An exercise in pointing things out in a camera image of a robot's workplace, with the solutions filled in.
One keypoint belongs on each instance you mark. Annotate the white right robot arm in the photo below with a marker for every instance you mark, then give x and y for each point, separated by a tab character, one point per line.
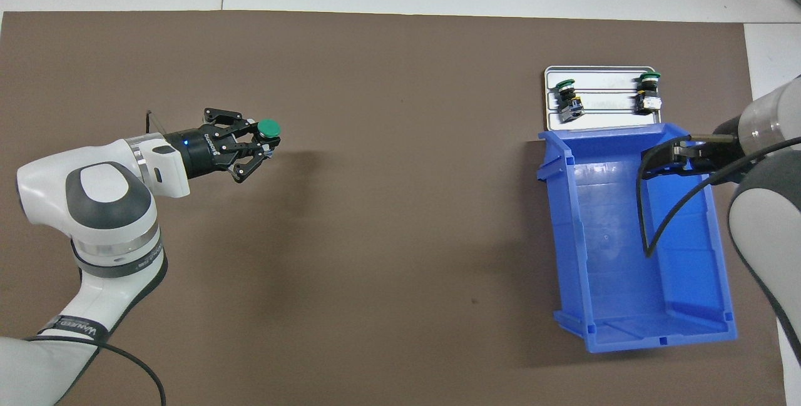
770	218

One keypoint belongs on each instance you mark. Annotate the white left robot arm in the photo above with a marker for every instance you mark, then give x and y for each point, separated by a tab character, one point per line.
44	187

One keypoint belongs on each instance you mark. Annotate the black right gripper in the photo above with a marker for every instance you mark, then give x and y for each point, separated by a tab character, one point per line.
719	159

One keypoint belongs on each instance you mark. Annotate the brown table mat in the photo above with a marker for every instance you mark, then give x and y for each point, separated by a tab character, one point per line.
438	268

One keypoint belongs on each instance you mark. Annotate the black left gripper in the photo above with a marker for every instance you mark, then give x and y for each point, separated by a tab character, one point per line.
200	152

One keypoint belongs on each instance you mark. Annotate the green push button switch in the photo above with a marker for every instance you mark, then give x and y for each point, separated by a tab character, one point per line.
568	106
269	127
647	101

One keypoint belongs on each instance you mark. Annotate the grey metal tray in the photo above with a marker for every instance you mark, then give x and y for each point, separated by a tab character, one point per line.
607	106

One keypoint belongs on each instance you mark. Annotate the blue plastic storage bin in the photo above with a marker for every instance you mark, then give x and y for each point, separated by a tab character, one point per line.
601	268

